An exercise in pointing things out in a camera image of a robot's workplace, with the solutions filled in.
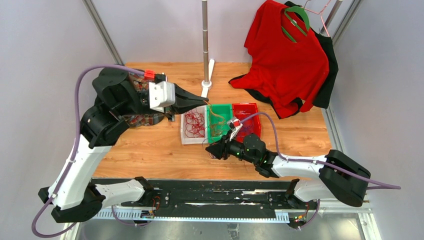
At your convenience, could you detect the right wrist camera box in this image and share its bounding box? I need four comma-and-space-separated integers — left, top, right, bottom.
227, 117, 243, 141

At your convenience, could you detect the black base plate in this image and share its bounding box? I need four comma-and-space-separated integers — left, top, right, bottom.
120, 179, 320, 220

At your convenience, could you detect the white plastic bin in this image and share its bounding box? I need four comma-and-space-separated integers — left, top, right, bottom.
180, 106, 208, 145

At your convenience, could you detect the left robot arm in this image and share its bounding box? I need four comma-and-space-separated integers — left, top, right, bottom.
38, 65, 208, 223

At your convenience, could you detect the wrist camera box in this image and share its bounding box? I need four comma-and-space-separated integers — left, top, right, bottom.
148, 81, 176, 113
227, 117, 243, 141

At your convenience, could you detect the red t-shirt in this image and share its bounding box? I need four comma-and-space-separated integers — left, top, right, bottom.
228, 0, 330, 119

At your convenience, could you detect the red plastic bin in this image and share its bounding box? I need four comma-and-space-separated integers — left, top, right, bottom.
232, 103, 262, 143

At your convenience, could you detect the black t-shirt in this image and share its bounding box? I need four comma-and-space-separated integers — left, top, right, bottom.
245, 0, 339, 110

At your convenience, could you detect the aluminium frame rail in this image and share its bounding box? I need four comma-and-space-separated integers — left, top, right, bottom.
82, 0, 125, 66

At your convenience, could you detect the green plastic bin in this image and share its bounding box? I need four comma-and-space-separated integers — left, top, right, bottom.
206, 103, 233, 144

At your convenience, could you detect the plaid shirt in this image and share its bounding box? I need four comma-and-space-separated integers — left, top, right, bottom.
123, 72, 165, 128

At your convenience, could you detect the pink wire hanger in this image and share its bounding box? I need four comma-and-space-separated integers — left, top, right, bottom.
302, 0, 333, 37

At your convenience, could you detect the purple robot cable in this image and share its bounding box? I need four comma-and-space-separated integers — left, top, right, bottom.
240, 111, 402, 230
31, 64, 157, 239

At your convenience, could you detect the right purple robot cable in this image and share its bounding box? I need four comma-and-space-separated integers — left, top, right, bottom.
240, 111, 402, 230

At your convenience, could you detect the orange cable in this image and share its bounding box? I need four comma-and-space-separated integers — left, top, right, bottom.
205, 100, 233, 138

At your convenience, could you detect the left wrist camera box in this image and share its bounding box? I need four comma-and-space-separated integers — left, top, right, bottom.
148, 81, 176, 113

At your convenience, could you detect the clothes rack pole with base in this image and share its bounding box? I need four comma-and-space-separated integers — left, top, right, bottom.
201, 0, 215, 98

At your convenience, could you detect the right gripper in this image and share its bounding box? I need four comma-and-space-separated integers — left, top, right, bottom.
206, 129, 258, 165

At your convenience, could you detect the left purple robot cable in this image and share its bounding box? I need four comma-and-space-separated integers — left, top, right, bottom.
31, 64, 157, 239

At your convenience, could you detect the green hanger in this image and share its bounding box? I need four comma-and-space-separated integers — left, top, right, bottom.
280, 5, 311, 43

